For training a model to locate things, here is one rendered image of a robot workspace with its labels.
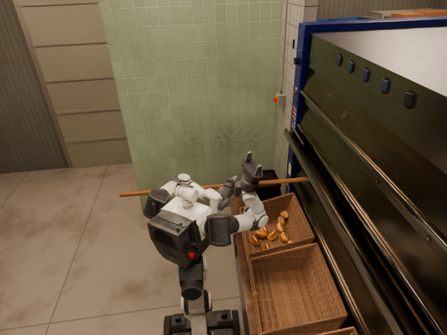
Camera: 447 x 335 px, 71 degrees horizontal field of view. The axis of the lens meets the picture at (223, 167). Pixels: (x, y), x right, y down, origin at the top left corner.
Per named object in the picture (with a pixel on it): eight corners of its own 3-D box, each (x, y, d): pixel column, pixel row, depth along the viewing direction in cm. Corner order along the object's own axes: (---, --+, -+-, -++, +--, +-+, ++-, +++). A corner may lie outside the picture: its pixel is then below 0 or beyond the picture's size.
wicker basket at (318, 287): (313, 268, 230) (318, 240, 215) (342, 345, 181) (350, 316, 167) (248, 272, 229) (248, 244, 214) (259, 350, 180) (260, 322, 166)
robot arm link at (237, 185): (260, 189, 148) (257, 201, 157) (256, 170, 154) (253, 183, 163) (236, 190, 147) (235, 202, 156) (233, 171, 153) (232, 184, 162)
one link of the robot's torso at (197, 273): (204, 300, 172) (201, 278, 163) (180, 302, 171) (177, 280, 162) (203, 261, 196) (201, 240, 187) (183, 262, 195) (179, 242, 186)
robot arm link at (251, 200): (254, 195, 150) (260, 207, 160) (251, 180, 155) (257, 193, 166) (241, 199, 151) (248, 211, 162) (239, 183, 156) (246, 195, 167)
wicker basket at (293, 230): (292, 216, 281) (294, 191, 267) (312, 264, 233) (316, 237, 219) (238, 220, 278) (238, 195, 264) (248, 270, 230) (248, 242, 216)
